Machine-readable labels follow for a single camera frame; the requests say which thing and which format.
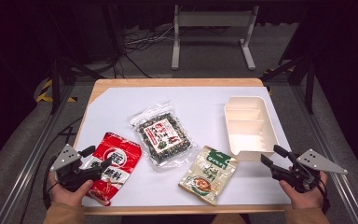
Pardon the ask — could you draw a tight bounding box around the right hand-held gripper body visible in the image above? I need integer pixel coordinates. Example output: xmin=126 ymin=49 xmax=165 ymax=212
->
xmin=269 ymin=148 xmax=349 ymax=192

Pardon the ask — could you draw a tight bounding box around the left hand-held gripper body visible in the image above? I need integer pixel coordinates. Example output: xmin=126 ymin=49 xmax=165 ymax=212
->
xmin=49 ymin=143 xmax=103 ymax=192

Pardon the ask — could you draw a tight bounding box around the red seasoning packet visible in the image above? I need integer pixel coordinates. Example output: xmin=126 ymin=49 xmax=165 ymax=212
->
xmin=82 ymin=132 xmax=143 ymax=207

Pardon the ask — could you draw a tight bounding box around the white plastic container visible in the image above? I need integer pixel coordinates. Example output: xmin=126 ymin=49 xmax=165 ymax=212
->
xmin=223 ymin=95 xmax=280 ymax=162

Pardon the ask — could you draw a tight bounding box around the beige and green seasoning packet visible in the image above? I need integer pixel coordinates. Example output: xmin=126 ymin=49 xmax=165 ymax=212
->
xmin=178 ymin=145 xmax=239 ymax=206

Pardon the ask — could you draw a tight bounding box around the clear packet of dark mix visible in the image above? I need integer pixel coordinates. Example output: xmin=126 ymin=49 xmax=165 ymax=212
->
xmin=129 ymin=101 xmax=200 ymax=171

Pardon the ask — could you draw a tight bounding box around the person's left hand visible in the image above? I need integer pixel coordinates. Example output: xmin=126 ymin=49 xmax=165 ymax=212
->
xmin=48 ymin=171 xmax=94 ymax=208

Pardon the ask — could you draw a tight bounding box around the person's right hand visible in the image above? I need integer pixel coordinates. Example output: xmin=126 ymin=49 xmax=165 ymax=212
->
xmin=279 ymin=171 xmax=328 ymax=210

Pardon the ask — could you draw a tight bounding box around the yellow and black hazard tape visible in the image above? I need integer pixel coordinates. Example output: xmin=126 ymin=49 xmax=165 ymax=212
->
xmin=35 ymin=78 xmax=77 ymax=104

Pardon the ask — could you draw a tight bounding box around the black metal stand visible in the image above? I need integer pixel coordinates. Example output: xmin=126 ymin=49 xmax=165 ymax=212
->
xmin=48 ymin=57 xmax=106 ymax=116
xmin=260 ymin=55 xmax=317 ymax=115

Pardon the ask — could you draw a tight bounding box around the white table mat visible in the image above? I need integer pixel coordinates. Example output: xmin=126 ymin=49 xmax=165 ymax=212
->
xmin=74 ymin=86 xmax=293 ymax=208

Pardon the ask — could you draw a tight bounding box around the white metal stand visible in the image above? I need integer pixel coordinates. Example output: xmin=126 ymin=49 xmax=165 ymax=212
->
xmin=171 ymin=4 xmax=260 ymax=71

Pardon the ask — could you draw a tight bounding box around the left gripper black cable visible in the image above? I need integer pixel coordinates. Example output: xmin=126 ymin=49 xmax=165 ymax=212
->
xmin=41 ymin=116 xmax=84 ymax=210

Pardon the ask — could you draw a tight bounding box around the aluminium rail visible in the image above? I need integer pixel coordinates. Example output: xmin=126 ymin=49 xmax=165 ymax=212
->
xmin=292 ymin=84 xmax=358 ymax=224
xmin=0 ymin=84 xmax=76 ymax=224

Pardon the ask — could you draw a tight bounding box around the bundle of floor cables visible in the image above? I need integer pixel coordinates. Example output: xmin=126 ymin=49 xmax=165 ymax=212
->
xmin=113 ymin=26 xmax=176 ymax=78

